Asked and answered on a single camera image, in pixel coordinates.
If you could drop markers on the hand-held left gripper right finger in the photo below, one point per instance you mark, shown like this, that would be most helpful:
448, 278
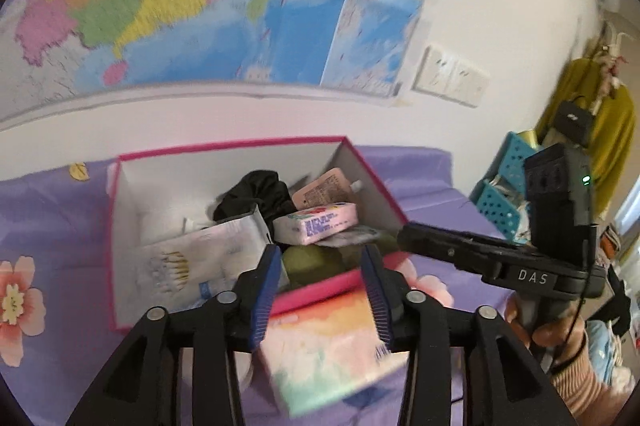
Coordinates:
376, 296

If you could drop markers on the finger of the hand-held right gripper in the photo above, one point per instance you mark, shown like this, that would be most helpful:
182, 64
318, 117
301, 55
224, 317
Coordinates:
450, 246

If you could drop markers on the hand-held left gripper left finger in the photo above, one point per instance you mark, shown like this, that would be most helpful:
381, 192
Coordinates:
265, 291

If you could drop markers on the green sponge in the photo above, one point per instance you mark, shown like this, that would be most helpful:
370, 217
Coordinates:
310, 263

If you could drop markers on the clear plastic packet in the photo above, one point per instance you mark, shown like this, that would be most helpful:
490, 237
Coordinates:
360, 236

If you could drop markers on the white cotton swab bag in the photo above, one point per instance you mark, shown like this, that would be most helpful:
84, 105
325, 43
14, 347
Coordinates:
200, 256

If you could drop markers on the pastel tissue pack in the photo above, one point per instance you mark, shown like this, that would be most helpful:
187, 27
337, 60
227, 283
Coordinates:
320, 356

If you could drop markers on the pink white printed packet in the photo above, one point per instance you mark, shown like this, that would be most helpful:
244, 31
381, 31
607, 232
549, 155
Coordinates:
315, 223

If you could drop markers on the black scrunchie cloth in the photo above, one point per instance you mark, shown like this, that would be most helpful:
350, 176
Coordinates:
255, 196

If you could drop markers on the peach cosmetic tube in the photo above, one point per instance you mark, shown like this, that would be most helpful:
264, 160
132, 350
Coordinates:
322, 191

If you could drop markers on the pink cardboard box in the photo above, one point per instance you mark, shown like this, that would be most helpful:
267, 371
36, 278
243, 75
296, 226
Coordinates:
150, 186

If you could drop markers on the person's right forearm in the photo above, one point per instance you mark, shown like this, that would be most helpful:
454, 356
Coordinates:
595, 391

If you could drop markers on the person's right hand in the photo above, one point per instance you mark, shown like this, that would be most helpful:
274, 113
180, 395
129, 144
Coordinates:
555, 336

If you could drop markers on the blue perforated plastic basket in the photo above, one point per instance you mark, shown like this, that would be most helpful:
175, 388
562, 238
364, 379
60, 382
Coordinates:
495, 211
520, 156

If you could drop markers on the yellow-green hanging garment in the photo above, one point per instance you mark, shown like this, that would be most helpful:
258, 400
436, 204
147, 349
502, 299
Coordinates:
612, 146

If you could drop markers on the small black pouch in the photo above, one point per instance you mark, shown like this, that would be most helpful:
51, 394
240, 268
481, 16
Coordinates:
572, 121

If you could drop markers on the dark cloth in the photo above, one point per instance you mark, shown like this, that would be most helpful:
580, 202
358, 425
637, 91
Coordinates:
617, 301

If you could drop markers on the light blue printed cloth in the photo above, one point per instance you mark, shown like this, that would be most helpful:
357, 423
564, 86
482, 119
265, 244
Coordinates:
607, 351

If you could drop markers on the white coat rack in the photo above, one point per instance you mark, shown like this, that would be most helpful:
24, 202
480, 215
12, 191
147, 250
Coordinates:
607, 56

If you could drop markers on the purple floral bedsheet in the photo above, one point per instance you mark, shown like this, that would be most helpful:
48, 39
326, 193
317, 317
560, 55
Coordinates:
50, 216

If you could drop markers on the white wall socket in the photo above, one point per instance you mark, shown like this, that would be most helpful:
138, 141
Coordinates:
435, 71
470, 83

